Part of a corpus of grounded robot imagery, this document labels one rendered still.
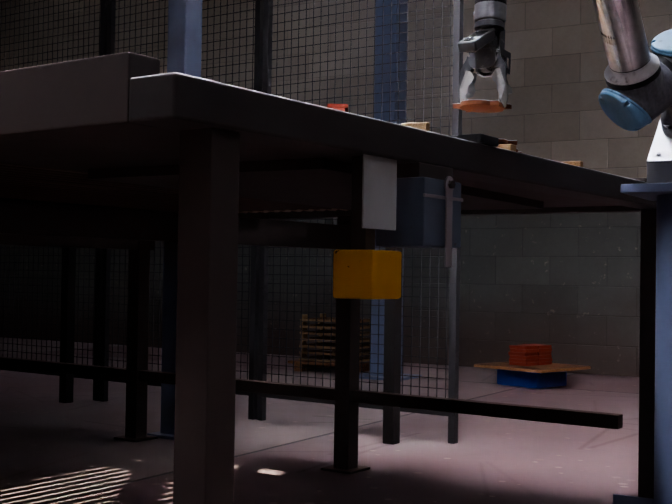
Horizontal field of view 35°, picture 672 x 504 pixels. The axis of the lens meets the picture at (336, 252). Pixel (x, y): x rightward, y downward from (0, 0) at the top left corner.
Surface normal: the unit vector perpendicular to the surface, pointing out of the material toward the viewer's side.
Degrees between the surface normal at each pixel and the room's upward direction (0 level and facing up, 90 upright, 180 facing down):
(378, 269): 90
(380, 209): 90
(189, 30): 90
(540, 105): 90
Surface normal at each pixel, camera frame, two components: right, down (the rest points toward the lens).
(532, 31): -0.50, -0.03
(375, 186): 0.82, 0.00
